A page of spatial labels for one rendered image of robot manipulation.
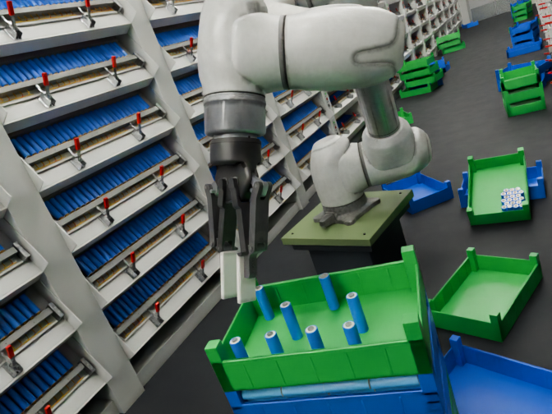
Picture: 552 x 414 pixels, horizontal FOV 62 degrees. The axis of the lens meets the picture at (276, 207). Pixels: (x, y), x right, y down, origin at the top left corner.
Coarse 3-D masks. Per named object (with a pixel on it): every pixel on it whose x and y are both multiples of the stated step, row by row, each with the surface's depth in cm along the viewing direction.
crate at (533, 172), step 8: (536, 160) 185; (528, 168) 188; (536, 168) 185; (464, 176) 199; (528, 176) 189; (536, 176) 188; (464, 184) 198; (528, 184) 185; (536, 184) 183; (544, 184) 173; (464, 192) 195; (536, 192) 172; (544, 192) 171; (464, 200) 185
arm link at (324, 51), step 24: (264, 0) 94; (288, 0) 101; (288, 24) 61; (312, 24) 60; (336, 24) 59; (360, 24) 59; (384, 24) 59; (288, 48) 60; (312, 48) 60; (336, 48) 59; (360, 48) 59; (384, 48) 59; (288, 72) 62; (312, 72) 61; (336, 72) 61; (360, 72) 61; (384, 72) 62
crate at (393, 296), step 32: (288, 288) 81; (320, 288) 80; (352, 288) 78; (384, 288) 77; (416, 288) 66; (256, 320) 82; (320, 320) 75; (352, 320) 73; (384, 320) 70; (416, 320) 55; (224, 352) 66; (256, 352) 73; (288, 352) 62; (320, 352) 60; (352, 352) 59; (384, 352) 58; (416, 352) 57; (224, 384) 67; (256, 384) 65; (288, 384) 64
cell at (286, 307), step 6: (282, 306) 71; (288, 306) 71; (282, 312) 72; (288, 312) 71; (288, 318) 71; (294, 318) 72; (288, 324) 72; (294, 324) 72; (294, 330) 72; (300, 330) 73; (294, 336) 72; (300, 336) 73
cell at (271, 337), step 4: (268, 332) 66; (272, 332) 65; (264, 336) 65; (268, 336) 65; (272, 336) 65; (276, 336) 65; (268, 340) 65; (272, 340) 65; (276, 340) 65; (268, 344) 65; (272, 344) 65; (276, 344) 65; (280, 344) 66; (272, 348) 65; (276, 348) 65; (280, 348) 66; (272, 352) 66; (276, 352) 65; (280, 352) 66
